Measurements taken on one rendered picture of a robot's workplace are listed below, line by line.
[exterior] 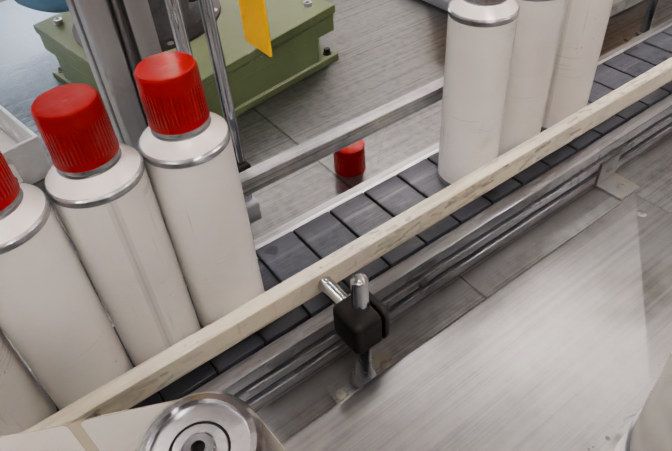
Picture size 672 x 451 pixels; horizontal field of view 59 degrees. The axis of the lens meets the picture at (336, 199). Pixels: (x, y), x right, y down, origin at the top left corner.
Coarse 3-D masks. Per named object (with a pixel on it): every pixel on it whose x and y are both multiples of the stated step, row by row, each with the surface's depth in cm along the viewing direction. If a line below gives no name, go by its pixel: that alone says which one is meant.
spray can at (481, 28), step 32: (480, 0) 43; (512, 0) 44; (448, 32) 45; (480, 32) 43; (512, 32) 44; (448, 64) 47; (480, 64) 45; (448, 96) 48; (480, 96) 46; (448, 128) 50; (480, 128) 48; (448, 160) 52; (480, 160) 51
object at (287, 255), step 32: (608, 64) 68; (640, 64) 67; (608, 128) 59; (544, 160) 56; (384, 192) 54; (416, 192) 53; (512, 192) 54; (320, 224) 51; (352, 224) 51; (448, 224) 50; (288, 256) 49; (320, 256) 48; (384, 256) 48; (288, 320) 44; (224, 352) 42; (192, 384) 40
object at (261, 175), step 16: (624, 0) 62; (640, 0) 64; (416, 96) 50; (432, 96) 51; (368, 112) 49; (384, 112) 49; (400, 112) 50; (336, 128) 47; (352, 128) 47; (368, 128) 48; (304, 144) 46; (320, 144) 46; (336, 144) 47; (272, 160) 45; (288, 160) 45; (304, 160) 46; (240, 176) 44; (256, 176) 44; (272, 176) 44
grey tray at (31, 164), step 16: (0, 112) 69; (0, 128) 74; (16, 128) 68; (0, 144) 71; (16, 144) 63; (32, 144) 64; (16, 160) 63; (32, 160) 65; (48, 160) 66; (16, 176) 64; (32, 176) 66
